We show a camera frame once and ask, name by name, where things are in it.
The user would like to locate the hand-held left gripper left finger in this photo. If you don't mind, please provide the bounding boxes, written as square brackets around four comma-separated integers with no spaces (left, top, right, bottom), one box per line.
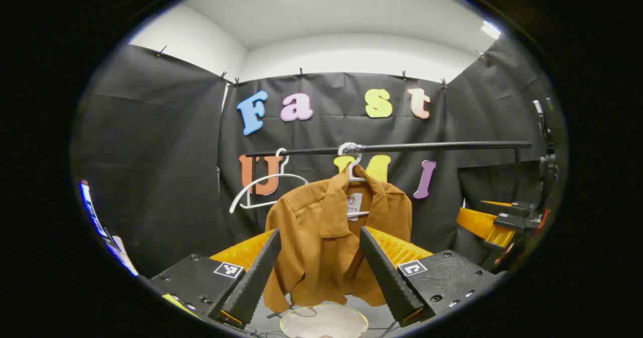
[150,228,282,328]

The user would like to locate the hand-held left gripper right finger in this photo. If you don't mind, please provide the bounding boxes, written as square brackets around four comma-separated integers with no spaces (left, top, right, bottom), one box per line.
[359,226,503,327]

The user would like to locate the round white laundry hamper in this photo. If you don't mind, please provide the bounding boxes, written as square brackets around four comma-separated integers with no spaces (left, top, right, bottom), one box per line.
[280,304,370,338]

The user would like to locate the brown collared shirt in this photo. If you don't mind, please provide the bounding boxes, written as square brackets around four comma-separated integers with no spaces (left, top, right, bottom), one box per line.
[263,165,413,313]

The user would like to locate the white plastic hanger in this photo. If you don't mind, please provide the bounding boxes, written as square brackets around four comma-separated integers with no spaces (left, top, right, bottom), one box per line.
[230,148,309,214]

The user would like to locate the white hanger with taped hook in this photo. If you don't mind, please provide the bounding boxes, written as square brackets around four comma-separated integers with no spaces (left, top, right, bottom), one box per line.
[338,142,371,219]

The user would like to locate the white and blue panel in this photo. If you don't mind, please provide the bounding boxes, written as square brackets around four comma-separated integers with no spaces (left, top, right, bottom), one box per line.
[79,180,139,276]

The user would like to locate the row of small black clips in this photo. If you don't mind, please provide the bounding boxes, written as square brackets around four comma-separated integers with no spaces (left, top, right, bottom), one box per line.
[156,46,488,88]

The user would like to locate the black clothes rail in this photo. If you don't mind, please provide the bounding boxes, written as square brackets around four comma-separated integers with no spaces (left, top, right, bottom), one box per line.
[245,141,533,193]

